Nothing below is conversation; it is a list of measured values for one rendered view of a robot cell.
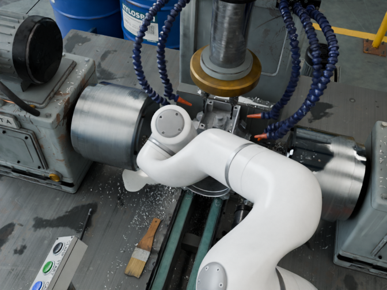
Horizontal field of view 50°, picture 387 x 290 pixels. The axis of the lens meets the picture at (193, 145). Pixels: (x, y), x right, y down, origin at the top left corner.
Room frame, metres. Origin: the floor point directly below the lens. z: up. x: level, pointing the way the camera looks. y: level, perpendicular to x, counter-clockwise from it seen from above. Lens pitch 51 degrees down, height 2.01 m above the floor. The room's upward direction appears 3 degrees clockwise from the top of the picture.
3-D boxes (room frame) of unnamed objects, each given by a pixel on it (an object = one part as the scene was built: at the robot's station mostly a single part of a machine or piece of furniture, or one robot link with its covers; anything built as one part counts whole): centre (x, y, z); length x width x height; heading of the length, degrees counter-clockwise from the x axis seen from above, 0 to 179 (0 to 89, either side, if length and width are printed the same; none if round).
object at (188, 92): (0.93, -0.10, 0.97); 0.30 x 0.11 x 0.34; 77
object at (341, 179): (0.70, -0.38, 1.04); 0.41 x 0.25 x 0.25; 77
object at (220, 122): (0.81, -0.07, 1.11); 0.12 x 0.11 x 0.07; 167
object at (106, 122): (0.86, 0.28, 1.04); 0.37 x 0.25 x 0.25; 77
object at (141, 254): (0.56, 0.13, 0.80); 0.21 x 0.05 x 0.01; 163
